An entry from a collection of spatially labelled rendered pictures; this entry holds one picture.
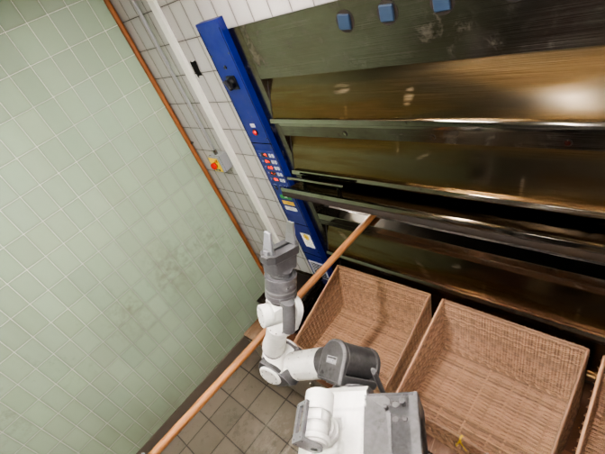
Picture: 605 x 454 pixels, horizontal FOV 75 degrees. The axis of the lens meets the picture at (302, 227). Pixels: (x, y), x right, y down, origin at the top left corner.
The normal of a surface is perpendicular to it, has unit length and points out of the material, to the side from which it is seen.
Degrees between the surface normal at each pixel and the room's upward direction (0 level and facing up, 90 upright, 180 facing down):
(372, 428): 0
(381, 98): 70
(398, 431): 0
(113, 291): 90
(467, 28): 90
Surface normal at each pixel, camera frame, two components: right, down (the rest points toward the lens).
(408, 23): -0.62, 0.63
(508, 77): -0.70, 0.33
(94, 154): 0.70, 0.19
